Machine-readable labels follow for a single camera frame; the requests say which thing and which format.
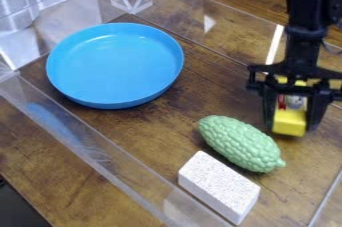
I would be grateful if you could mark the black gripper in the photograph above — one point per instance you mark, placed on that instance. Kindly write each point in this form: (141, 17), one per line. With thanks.
(278, 77)

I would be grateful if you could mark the yellow butter brick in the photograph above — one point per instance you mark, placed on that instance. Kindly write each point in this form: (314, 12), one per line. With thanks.
(289, 121)

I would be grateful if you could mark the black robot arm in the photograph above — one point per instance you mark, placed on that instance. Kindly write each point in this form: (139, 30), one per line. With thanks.
(310, 17)

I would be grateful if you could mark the blue round tray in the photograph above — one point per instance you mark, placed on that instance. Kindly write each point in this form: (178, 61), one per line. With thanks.
(115, 66)

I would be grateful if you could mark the green bitter gourd toy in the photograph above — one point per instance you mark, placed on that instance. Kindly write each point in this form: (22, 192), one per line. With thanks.
(245, 146)

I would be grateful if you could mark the white speckled foam block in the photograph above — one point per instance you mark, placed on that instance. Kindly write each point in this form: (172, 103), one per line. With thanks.
(220, 186)

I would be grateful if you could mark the clear acrylic enclosure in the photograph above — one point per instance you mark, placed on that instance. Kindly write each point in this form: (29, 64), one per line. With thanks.
(99, 168)

